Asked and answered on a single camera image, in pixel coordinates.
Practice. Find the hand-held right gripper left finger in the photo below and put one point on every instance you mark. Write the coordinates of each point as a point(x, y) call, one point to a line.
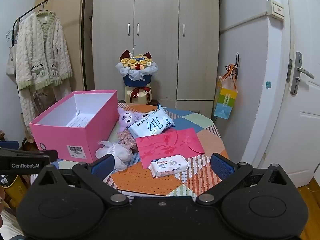
point(101, 167)

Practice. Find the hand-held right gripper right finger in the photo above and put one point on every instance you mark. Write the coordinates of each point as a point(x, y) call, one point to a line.
point(222, 167)

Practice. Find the pink floral cloth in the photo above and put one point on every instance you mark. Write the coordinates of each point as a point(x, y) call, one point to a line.
point(126, 138)

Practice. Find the pink cardboard box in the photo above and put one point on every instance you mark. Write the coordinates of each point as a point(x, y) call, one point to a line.
point(62, 137)

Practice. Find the light blue white cloth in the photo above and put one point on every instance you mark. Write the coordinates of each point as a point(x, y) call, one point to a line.
point(150, 126)

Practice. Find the white gauze pouch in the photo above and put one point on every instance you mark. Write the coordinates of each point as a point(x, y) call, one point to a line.
point(117, 152)

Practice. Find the yellow plastic object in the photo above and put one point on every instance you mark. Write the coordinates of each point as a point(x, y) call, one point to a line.
point(12, 187)

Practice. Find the patchwork blanket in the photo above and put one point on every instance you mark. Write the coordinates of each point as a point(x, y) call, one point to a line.
point(140, 180)

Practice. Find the white paper sheet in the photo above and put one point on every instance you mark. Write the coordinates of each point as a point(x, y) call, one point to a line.
point(77, 120)

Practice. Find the small white wet wipes pack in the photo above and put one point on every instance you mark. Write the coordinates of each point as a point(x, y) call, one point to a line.
point(168, 166)

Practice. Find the white fleece pyjama pants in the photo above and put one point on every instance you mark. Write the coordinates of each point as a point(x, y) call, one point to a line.
point(30, 105)

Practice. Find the purple plush doll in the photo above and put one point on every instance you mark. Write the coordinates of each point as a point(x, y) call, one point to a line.
point(127, 116)

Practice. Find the colourful gift bag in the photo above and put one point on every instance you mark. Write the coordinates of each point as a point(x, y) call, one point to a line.
point(225, 100)

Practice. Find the white door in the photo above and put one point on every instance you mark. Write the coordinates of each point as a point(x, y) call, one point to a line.
point(300, 117)

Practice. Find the round teal sticker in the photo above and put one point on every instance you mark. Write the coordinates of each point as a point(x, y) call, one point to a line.
point(268, 84)

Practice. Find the beige tote bag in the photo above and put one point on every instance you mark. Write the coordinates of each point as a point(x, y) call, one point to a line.
point(10, 62)

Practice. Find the flower bouquet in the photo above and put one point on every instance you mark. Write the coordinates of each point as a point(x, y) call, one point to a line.
point(136, 72)

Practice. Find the black clothes rack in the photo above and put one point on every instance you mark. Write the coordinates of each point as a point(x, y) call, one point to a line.
point(84, 42)

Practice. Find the grey wardrobe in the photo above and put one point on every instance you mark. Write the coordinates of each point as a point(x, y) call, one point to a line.
point(160, 42)

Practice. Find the beige light switch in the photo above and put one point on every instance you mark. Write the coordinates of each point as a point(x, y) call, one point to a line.
point(275, 8)

